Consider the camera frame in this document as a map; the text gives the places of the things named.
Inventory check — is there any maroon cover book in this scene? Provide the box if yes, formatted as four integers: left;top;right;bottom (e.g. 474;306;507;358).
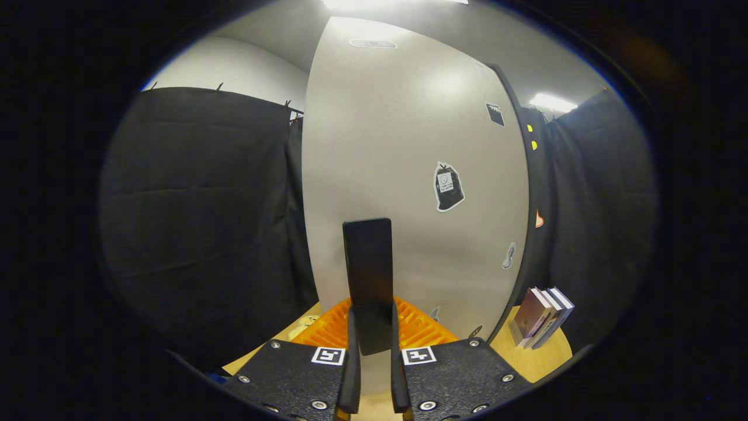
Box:
508;287;553;350

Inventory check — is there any black door handle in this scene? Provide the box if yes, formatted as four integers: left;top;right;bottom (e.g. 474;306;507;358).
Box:
342;218;394;356

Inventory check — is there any beige cabinet door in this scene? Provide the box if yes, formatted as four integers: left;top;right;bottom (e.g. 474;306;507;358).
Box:
301;16;530;398

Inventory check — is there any dark grey cabinet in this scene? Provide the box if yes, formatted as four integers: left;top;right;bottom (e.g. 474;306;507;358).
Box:
470;61;550;346

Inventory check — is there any large bright ceiling light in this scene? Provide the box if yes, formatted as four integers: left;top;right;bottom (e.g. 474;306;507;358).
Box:
321;0;469;10

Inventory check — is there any small rectangular ceiling light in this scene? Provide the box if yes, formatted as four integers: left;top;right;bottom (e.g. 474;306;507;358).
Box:
529;92;579;114

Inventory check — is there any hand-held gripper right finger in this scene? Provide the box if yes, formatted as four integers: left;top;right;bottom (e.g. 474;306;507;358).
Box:
390;297;532;421

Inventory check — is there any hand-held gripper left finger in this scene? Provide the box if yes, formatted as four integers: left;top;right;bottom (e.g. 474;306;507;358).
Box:
222;297;362;421

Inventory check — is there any white cover book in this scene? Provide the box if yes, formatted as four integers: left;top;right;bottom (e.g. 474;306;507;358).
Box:
529;288;566;350

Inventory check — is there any black backdrop cloth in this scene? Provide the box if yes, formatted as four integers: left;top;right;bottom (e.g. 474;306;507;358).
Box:
98;87;658;372

